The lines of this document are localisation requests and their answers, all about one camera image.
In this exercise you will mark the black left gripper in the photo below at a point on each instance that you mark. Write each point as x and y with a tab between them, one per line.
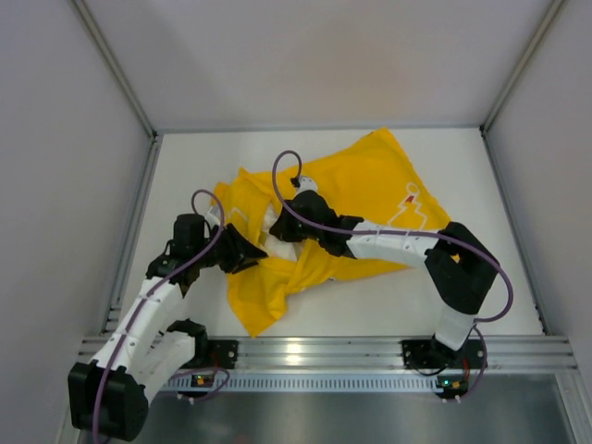
235	248

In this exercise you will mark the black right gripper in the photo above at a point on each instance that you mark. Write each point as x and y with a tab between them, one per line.
287	227

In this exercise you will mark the yellow Pikachu pillowcase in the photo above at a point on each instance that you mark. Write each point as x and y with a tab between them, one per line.
373	179

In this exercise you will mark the white pillow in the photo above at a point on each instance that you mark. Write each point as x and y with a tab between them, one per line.
274	247

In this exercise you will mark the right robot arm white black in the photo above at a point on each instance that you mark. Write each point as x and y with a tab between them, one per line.
459	265

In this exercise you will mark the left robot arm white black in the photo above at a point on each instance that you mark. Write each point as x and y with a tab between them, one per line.
110	395

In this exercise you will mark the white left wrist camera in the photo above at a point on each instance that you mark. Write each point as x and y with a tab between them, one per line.
212	217

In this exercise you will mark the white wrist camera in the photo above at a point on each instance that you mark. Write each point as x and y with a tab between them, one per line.
212	217
303	183

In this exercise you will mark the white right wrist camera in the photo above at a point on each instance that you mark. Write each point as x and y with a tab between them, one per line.
303	183

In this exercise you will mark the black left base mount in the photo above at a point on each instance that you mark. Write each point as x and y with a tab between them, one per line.
221	353

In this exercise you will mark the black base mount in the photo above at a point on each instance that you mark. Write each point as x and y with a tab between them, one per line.
430	357
221	353

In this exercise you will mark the slotted grey cable duct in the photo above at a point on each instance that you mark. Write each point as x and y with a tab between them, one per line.
318	383

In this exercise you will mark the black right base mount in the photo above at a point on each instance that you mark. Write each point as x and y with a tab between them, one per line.
430	357

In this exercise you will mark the aluminium front rail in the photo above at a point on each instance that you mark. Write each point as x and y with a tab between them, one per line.
505	354

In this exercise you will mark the left aluminium frame post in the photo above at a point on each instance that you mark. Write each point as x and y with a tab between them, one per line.
91	26

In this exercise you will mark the aluminium frame post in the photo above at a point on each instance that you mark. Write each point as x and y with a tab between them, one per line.
529	51
91	26

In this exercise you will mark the right aluminium frame post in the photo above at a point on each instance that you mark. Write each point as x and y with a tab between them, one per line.
529	51

